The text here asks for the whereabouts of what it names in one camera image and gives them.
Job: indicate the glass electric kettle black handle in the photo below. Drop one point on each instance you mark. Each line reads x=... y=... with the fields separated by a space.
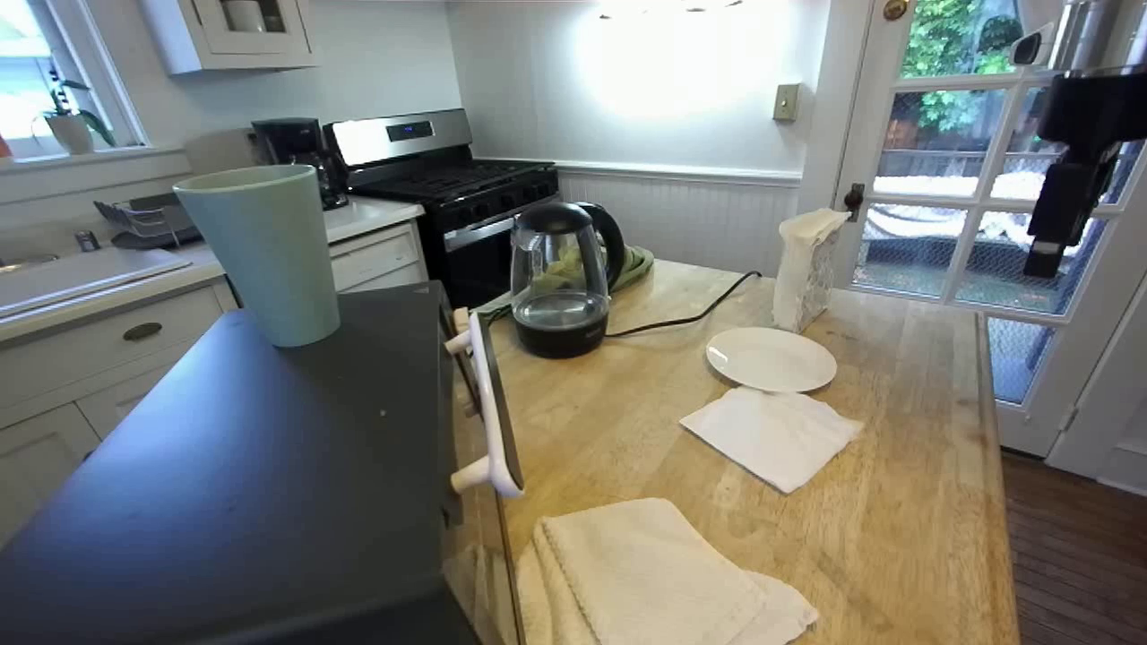
x=565 y=270

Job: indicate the green knitted cloth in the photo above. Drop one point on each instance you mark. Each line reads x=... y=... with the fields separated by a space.
x=635 y=267

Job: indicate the black stainless gas stove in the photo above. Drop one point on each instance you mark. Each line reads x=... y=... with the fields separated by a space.
x=467 y=200

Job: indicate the round white plate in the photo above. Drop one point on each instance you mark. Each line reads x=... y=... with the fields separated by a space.
x=770 y=359

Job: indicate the white paper napkin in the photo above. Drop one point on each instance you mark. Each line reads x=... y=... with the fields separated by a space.
x=779 y=437

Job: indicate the cream folded cloth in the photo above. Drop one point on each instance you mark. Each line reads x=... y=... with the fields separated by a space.
x=641 y=575

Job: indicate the black coffee maker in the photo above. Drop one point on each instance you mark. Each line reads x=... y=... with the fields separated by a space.
x=302 y=141

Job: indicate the light green plastic cup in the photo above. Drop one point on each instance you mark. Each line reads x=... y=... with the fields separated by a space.
x=267 y=230

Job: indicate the dark grey cabinet top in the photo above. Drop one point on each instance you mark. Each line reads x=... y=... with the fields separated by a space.
x=260 y=496

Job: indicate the white glass panel door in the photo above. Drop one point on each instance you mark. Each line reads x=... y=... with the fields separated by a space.
x=939 y=148

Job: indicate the dish rack on counter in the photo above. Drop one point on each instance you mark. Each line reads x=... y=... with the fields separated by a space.
x=147 y=224

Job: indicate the white lower kitchen cabinets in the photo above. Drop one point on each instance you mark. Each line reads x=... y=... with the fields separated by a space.
x=83 y=347

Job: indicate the potted plant on windowsill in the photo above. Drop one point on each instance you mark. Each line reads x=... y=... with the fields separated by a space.
x=75 y=127

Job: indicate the white towel bar handle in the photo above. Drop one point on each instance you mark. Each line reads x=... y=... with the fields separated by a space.
x=498 y=463

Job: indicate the wall light switch plate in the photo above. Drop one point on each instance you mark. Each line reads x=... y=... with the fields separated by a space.
x=787 y=102

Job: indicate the white upper wall cabinet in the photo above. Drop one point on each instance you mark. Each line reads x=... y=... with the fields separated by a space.
x=232 y=33

